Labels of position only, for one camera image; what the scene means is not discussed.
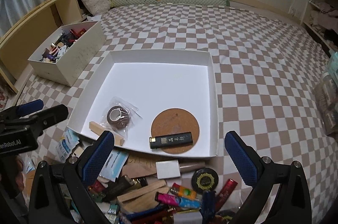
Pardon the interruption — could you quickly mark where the plain cork coaster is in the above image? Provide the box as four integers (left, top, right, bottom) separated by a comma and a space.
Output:
151, 107, 200, 154

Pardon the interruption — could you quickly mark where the long wooden block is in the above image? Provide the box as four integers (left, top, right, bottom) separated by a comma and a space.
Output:
89, 121, 124, 147

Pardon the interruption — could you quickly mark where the beige shoe box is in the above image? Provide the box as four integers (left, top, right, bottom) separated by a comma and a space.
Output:
28, 21, 106, 87

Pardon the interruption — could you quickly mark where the brown tape roll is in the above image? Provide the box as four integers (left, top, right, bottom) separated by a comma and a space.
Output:
100, 96, 143, 139

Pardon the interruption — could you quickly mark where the black lighter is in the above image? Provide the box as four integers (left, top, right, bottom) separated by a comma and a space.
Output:
150, 132, 193, 149

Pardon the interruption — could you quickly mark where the red lipstick tube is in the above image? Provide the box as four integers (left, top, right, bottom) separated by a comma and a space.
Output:
215, 179, 238, 212

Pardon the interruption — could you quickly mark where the black round gold tin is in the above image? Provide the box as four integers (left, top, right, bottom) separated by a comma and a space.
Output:
191, 168, 219, 194

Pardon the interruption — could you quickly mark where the clear plastic storage bin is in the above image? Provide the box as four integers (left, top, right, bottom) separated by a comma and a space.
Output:
314, 52, 337, 136

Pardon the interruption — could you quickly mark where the blue white sachet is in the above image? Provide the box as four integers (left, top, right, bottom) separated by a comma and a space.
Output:
56, 128, 80, 163

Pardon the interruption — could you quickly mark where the wooden bedside shelf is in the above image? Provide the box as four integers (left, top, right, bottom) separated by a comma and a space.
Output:
1, 0, 84, 94

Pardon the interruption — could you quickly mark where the white cube box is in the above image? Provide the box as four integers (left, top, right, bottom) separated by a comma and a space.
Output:
156, 160, 180, 179

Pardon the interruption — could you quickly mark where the white shallow tray box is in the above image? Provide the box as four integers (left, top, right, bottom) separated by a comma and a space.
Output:
68, 49, 219, 158

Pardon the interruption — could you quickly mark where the checkered bed sheet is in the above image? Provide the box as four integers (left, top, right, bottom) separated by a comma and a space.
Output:
19, 5, 337, 223

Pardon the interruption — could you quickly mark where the wooden closet shelf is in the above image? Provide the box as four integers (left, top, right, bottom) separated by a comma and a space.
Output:
301, 0, 337, 57

